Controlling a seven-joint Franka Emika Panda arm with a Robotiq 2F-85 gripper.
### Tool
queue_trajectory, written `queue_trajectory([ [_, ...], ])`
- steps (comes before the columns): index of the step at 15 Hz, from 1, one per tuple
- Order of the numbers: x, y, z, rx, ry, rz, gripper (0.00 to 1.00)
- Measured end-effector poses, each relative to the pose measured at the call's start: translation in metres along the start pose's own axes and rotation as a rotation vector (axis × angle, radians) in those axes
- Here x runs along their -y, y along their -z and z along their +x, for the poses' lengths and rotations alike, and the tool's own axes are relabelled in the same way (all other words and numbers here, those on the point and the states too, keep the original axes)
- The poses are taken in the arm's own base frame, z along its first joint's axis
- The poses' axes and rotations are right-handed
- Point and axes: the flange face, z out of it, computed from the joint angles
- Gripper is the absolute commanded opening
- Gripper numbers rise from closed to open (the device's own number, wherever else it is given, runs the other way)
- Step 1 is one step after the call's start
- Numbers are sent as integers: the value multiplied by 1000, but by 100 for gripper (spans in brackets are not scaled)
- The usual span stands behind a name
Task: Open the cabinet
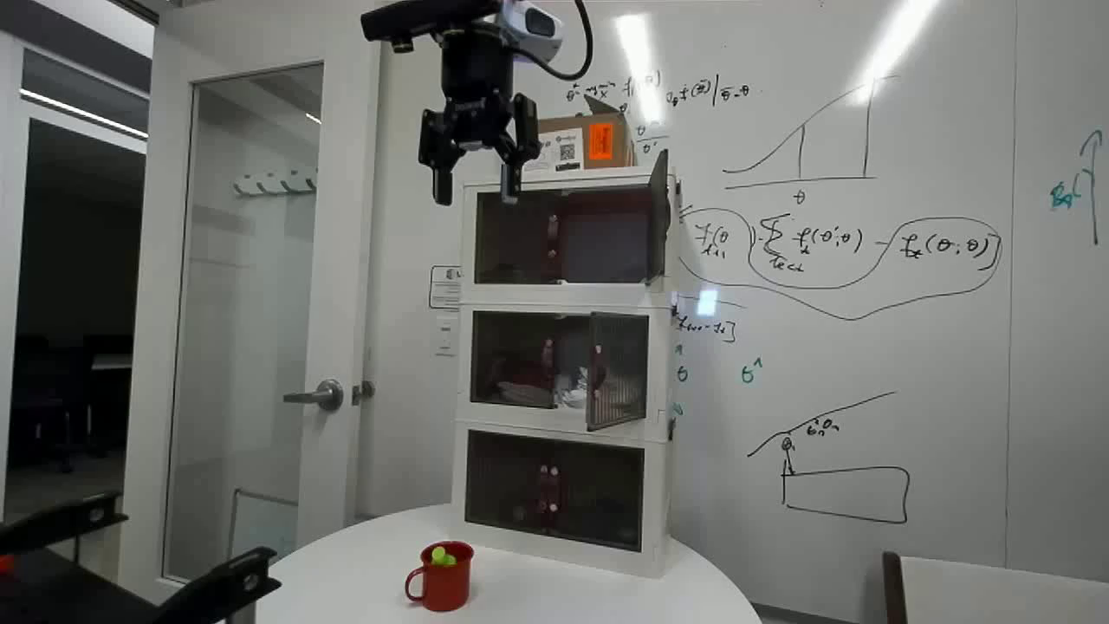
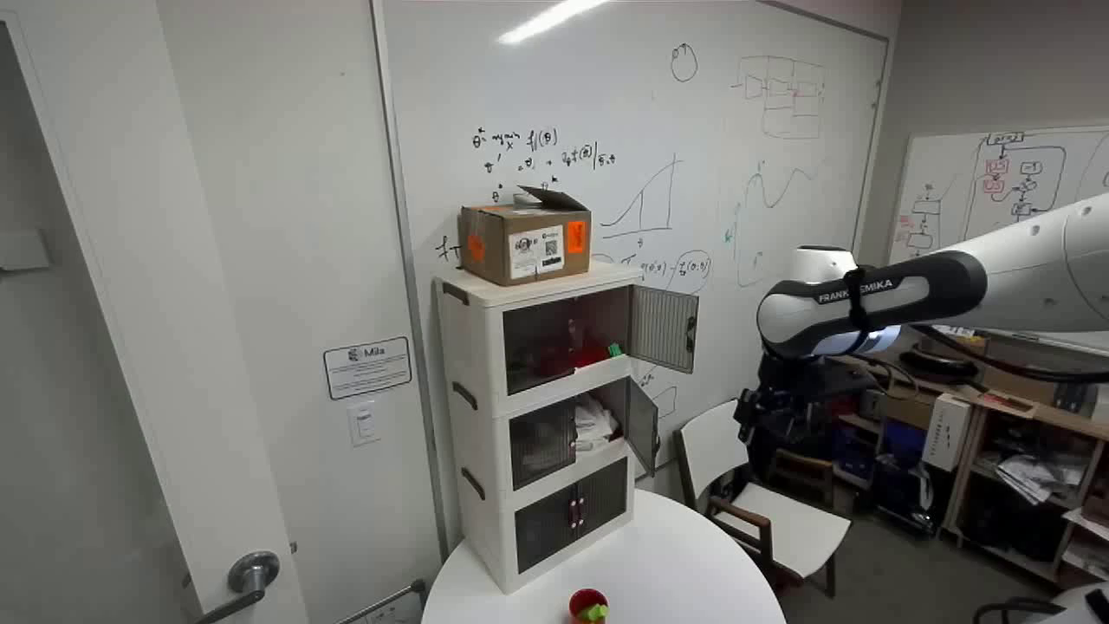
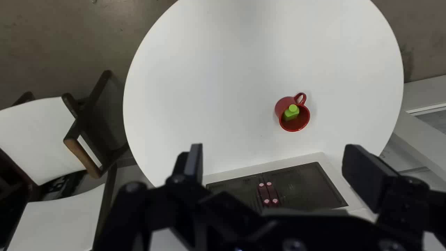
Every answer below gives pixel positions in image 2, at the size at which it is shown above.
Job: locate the white carton box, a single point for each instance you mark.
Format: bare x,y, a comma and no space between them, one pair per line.
947,434

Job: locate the red mug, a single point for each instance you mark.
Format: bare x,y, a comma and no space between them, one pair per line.
583,602

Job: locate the stack of papers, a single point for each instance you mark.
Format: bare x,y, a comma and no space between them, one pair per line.
1035,475

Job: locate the small framed whiteboard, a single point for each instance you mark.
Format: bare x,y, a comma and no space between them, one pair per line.
992,185

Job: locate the red item in cabinet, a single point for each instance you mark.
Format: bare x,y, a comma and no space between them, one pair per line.
589,350

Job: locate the green ball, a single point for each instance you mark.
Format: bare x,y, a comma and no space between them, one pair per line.
594,613

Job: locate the large wall whiteboard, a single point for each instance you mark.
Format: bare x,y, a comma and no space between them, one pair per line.
599,81

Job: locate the white wooden chair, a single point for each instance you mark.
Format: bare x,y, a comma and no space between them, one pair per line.
798,532

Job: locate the white item in cabinet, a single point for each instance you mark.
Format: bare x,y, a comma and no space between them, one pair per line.
594,425

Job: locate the brown cardboard box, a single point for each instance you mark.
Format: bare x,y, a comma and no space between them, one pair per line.
520,243

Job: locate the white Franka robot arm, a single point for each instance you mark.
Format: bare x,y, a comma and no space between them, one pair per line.
1015,263

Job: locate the wooden shelf desk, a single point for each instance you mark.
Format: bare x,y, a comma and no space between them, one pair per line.
982,420

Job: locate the white three-tier cabinet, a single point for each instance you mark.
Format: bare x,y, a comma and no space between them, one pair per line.
477,381

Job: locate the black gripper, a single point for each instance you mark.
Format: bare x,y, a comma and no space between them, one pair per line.
773,404

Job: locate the dark translucent cabinet door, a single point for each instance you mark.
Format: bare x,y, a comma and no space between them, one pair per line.
543,532
642,416
603,507
539,341
543,446
668,328

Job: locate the white light switch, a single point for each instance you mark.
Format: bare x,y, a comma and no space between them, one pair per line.
364,425

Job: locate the white wall sign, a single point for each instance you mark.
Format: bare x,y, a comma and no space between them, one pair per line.
370,369

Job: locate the white room door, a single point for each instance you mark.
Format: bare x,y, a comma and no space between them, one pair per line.
151,299

